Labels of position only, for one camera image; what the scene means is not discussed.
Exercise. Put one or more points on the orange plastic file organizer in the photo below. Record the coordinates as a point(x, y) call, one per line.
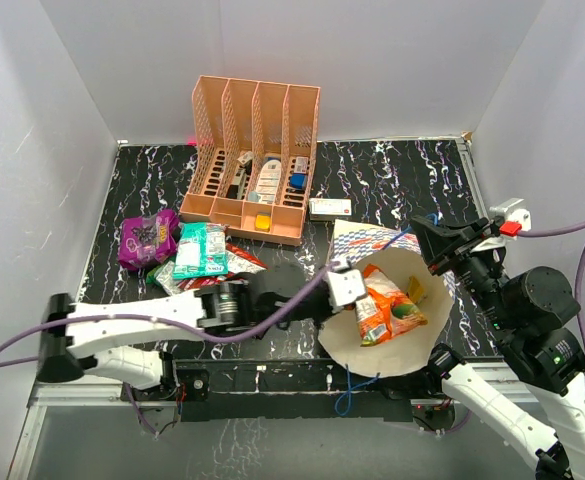
point(232, 116)

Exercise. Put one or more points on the teal snack packet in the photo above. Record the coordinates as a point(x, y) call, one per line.
point(201, 251)

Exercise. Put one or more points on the purple blackcurrant candy bag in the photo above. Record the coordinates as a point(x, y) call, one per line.
point(148, 241)

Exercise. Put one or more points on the yellow snack packet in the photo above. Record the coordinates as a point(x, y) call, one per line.
point(416, 291)

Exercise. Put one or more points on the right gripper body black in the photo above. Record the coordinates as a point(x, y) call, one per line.
point(480, 274)

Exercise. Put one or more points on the blue checkered paper bag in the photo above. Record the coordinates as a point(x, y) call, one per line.
point(398, 255)

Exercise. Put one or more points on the black item in organizer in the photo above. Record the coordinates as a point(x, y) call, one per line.
point(239, 180)

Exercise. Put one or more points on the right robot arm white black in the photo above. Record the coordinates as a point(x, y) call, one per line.
point(529, 314)

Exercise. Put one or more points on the white small box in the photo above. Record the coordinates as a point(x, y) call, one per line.
point(323, 209)

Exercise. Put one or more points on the green chips bag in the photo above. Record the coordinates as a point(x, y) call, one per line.
point(162, 276)

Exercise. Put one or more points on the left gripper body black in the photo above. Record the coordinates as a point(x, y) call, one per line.
point(312, 304)

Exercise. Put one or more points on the yellow small object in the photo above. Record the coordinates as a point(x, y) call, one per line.
point(262, 222)

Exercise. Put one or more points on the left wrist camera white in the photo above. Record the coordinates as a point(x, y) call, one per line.
point(345, 283)

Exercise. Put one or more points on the orange snack bag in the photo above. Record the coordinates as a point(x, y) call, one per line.
point(386, 312)

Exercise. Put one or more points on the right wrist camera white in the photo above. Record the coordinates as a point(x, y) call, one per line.
point(507, 221)

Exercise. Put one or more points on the red doritos bag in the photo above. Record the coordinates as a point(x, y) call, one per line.
point(238, 260)

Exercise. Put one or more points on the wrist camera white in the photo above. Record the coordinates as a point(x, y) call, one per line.
point(345, 283)
point(507, 221)

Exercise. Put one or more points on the blue object in organizer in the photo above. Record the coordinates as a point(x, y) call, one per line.
point(298, 181)

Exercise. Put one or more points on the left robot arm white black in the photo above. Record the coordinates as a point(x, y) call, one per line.
point(104, 340)

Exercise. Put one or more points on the white bottle in organizer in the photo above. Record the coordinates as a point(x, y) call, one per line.
point(267, 182)

